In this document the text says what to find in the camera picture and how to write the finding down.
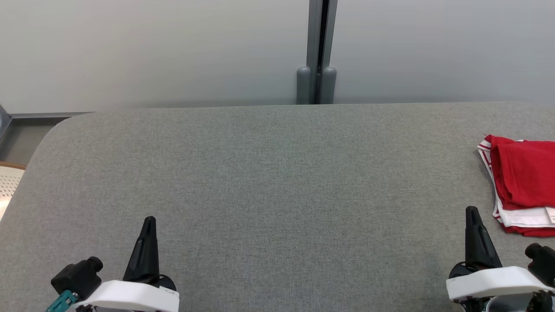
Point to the dark grey partition post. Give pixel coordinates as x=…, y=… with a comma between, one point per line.
x=321, y=34

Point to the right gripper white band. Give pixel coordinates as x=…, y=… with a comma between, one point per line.
x=494, y=284

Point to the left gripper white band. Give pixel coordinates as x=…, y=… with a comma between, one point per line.
x=125, y=297

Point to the grey cylinder post foot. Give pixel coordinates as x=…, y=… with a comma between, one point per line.
x=329, y=86
x=303, y=86

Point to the grey metal tube frame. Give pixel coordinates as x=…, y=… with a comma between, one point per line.
x=4, y=123

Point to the cream perforated laundry basket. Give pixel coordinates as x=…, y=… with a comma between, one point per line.
x=8, y=186

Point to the teal left camera connector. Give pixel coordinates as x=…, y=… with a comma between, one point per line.
x=63, y=302

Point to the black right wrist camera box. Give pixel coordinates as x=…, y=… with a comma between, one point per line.
x=544, y=264

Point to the red Bulls jersey white sleeves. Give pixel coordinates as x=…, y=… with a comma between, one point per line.
x=524, y=173

